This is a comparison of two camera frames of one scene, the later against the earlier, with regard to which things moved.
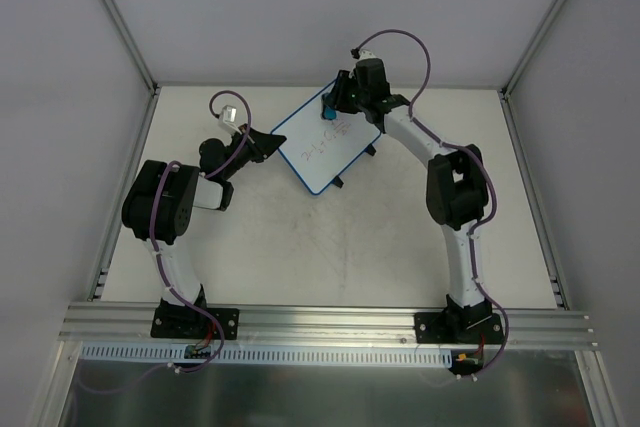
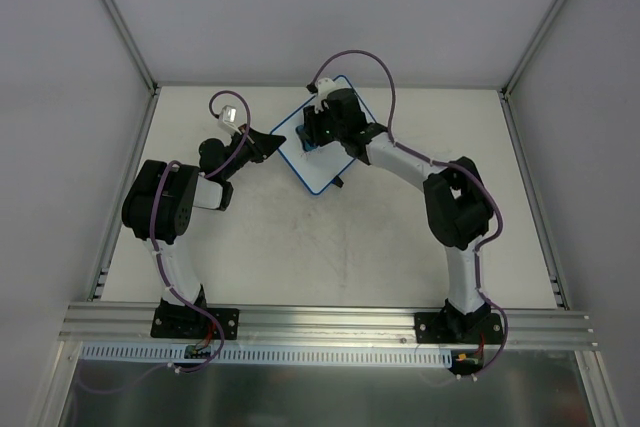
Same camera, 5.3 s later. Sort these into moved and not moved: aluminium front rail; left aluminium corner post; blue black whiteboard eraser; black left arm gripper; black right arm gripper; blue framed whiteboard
Moved: black right arm gripper; blue black whiteboard eraser
Not moved: left aluminium corner post; aluminium front rail; blue framed whiteboard; black left arm gripper
